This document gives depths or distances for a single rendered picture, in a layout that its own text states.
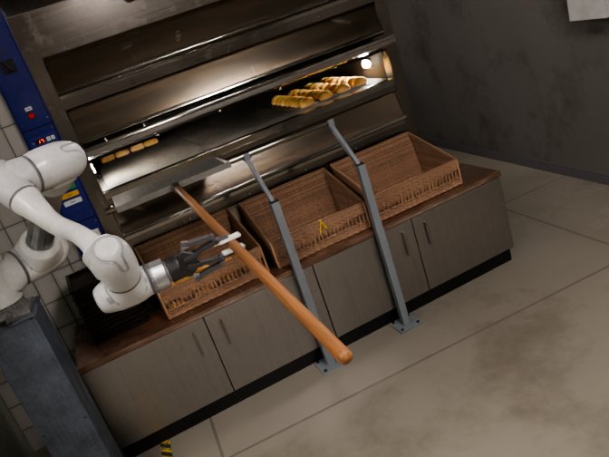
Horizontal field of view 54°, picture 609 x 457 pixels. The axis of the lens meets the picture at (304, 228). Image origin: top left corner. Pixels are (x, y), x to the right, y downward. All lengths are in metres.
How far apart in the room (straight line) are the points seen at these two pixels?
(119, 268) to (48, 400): 1.20
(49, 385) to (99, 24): 1.71
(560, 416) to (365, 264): 1.19
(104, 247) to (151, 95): 1.78
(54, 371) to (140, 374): 0.51
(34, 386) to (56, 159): 1.00
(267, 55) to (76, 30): 0.98
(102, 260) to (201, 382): 1.61
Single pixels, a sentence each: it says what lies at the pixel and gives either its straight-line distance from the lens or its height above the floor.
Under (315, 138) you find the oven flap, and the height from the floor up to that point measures 1.02.
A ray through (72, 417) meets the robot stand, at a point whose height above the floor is 0.52.
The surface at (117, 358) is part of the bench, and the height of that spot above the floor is 0.54.
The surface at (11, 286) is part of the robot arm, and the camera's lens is 2.57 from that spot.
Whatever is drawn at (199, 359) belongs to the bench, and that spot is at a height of 0.35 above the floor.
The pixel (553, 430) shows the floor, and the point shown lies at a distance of 2.60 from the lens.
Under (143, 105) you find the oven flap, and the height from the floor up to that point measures 1.52.
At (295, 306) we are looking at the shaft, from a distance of 1.29.
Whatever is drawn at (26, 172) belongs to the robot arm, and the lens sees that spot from 2.06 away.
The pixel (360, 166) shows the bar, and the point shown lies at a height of 0.95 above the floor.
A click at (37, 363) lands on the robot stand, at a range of 2.63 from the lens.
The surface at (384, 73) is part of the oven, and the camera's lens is 3.80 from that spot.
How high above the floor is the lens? 1.77
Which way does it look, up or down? 20 degrees down
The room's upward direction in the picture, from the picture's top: 19 degrees counter-clockwise
